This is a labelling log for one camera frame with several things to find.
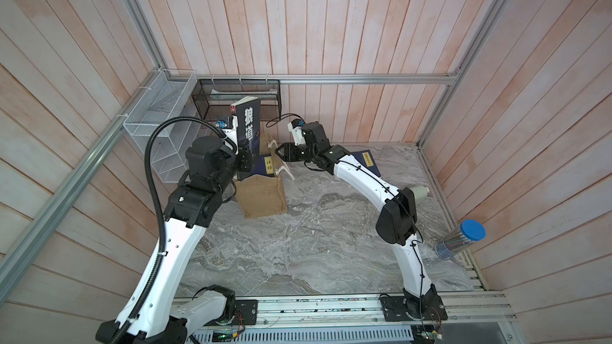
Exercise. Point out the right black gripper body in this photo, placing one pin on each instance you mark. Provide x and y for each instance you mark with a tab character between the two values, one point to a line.
300	154

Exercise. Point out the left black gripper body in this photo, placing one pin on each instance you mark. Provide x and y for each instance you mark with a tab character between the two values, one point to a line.
242	160

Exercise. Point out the burlap canvas tote bag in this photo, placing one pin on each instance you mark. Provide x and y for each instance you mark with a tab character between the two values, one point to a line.
261	196

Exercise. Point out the black wolf title book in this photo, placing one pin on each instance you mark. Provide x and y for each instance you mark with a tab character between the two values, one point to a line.
247	112

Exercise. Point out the navy book yellow label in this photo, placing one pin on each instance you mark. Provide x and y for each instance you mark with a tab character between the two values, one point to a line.
264	166

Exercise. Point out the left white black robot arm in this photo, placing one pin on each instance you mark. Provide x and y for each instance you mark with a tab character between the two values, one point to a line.
190	210

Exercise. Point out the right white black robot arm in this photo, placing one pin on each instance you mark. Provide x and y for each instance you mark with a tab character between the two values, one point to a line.
397	221

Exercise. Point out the navy book far right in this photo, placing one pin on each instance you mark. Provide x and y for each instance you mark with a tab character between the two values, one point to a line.
366	159

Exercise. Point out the clear jar blue lid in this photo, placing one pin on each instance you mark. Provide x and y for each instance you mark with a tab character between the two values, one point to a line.
460	238

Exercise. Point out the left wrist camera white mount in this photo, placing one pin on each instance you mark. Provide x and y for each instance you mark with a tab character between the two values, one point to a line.
228	124

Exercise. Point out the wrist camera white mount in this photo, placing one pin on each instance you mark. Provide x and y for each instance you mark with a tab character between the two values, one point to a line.
228	124
296	132

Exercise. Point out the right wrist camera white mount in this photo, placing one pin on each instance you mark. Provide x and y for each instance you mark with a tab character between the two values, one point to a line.
296	132

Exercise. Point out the black wire mesh basket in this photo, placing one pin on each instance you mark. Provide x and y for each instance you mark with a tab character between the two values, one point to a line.
213	97

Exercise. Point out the white wire mesh shelf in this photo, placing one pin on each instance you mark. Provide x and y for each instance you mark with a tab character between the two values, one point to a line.
166	95

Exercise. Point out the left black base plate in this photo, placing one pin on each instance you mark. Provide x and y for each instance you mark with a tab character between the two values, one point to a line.
239	311

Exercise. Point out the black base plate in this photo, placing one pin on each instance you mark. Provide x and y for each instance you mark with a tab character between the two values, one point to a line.
239	311
409	308

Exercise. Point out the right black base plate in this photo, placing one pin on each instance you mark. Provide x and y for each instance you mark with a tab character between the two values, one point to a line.
409	308

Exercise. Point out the aluminium mounting rail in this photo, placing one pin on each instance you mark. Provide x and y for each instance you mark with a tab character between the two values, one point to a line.
327	310

